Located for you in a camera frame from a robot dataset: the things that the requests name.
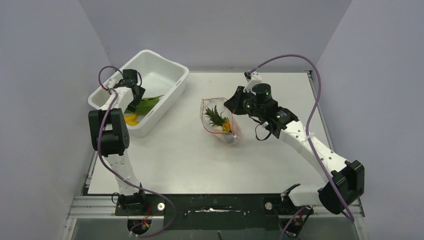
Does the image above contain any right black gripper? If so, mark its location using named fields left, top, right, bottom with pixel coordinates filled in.
left=225, top=86, right=264, bottom=119

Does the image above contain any green toy vegetable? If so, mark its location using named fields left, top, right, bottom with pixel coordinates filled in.
left=124, top=95, right=163, bottom=115

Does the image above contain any clear zip top bag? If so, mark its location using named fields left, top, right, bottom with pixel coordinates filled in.
left=199, top=97, right=242, bottom=145

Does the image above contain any toy pineapple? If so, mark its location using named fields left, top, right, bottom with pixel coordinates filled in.
left=204, top=106, right=232, bottom=133

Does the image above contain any dark mangosteen toy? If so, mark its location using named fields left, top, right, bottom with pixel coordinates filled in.
left=223, top=134, right=238, bottom=145

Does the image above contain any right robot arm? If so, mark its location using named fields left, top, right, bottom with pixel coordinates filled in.
left=224, top=83, right=365, bottom=215

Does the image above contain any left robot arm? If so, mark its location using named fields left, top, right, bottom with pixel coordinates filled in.
left=88, top=69, right=149, bottom=216

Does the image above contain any white plastic bin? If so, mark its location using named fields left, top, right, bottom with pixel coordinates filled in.
left=87, top=49, right=190, bottom=139

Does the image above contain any yellow toy banana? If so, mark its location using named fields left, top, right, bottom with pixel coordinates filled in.
left=124, top=114, right=139, bottom=126

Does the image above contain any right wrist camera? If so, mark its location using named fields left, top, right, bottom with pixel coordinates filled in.
left=243, top=71, right=263, bottom=93

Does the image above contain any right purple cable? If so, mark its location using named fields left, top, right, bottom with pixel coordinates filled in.
left=245, top=54, right=356, bottom=240

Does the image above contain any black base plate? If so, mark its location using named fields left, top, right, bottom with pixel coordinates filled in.
left=111, top=193, right=314, bottom=238

